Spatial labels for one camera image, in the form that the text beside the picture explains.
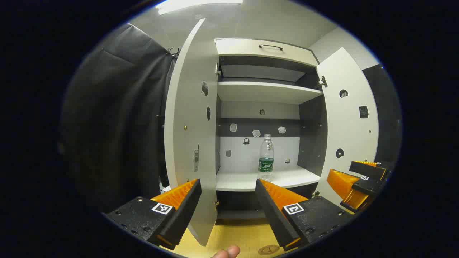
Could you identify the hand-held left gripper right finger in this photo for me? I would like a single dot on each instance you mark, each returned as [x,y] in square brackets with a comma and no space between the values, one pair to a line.
[274,215]

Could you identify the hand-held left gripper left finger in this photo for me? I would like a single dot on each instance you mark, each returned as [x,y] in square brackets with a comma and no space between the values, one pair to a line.
[181,215]

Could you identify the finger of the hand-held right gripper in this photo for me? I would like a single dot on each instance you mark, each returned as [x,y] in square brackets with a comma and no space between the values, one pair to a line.
[369,186]
[369,171]

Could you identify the round brown coaster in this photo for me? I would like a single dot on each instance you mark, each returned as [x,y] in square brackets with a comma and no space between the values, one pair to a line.
[269,249]

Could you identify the white door black cat sticker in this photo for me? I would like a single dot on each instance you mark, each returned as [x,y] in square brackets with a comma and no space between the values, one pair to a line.
[349,125]

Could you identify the clear plastic bottle green label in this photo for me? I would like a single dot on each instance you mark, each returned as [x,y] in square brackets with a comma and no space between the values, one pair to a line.
[266,157]

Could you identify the metal door hinge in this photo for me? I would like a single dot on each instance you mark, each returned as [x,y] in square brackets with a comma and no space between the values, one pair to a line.
[218,68]
[315,194]
[322,81]
[217,205]

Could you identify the white grey cabinet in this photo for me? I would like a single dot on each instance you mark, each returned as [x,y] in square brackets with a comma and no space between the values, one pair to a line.
[244,159]

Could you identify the white cabinet shelf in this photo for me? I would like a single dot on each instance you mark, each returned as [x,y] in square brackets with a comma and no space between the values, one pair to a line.
[265,93]

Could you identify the metal cloth clip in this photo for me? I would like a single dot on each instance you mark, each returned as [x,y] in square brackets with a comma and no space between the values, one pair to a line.
[173,51]

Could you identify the white drawer front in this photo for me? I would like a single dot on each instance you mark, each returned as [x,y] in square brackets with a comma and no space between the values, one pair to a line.
[244,48]

